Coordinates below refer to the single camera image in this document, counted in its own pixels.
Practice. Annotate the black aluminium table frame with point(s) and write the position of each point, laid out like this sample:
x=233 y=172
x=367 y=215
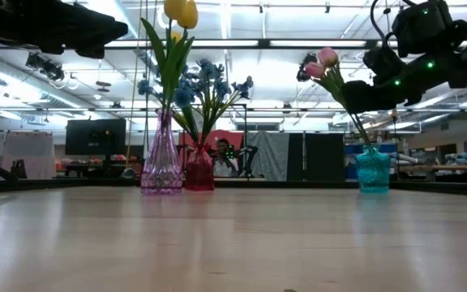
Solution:
x=55 y=185

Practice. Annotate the black hanging ceiling device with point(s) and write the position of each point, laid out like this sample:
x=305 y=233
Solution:
x=46 y=67
x=304 y=69

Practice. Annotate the wooden background table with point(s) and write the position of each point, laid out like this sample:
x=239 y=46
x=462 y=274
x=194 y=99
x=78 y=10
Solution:
x=444 y=167

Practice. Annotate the red glass vase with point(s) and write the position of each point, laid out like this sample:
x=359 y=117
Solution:
x=199 y=172

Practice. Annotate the red board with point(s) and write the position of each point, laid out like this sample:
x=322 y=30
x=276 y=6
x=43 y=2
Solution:
x=209 y=136

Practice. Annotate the pink artificial tulip pair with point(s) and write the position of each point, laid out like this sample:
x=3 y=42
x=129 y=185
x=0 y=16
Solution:
x=327 y=57

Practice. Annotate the grey curtain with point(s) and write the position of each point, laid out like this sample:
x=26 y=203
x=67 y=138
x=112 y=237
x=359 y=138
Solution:
x=270 y=156

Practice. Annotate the background black robot arm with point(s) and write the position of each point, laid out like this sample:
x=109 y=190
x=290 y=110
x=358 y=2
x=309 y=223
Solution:
x=250 y=160

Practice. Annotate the long ceiling light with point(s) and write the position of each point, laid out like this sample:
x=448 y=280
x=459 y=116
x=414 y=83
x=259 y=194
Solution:
x=290 y=43

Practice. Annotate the pale pink cloth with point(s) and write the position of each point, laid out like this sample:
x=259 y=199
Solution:
x=28 y=156

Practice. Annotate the yellow artificial tulip bunch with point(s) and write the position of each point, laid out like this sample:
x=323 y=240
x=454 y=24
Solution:
x=187 y=14

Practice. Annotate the person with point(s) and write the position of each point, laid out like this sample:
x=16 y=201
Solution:
x=223 y=162

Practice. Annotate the blue artificial flower bunch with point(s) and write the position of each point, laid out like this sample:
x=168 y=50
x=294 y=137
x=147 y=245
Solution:
x=182 y=97
x=221 y=87

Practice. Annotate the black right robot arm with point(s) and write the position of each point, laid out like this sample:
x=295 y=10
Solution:
x=460 y=48

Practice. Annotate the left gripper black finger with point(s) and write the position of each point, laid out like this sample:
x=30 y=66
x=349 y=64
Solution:
x=91 y=32

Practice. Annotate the teal glass vase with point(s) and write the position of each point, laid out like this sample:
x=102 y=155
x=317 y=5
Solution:
x=372 y=172

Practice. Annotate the black partition panel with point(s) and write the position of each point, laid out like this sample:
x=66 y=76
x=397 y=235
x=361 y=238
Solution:
x=322 y=156

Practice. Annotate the pink purple glass vase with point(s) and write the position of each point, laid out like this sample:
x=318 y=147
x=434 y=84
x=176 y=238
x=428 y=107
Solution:
x=161 y=162

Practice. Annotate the black monitor screen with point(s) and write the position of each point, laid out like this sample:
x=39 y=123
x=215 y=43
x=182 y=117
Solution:
x=95 y=136

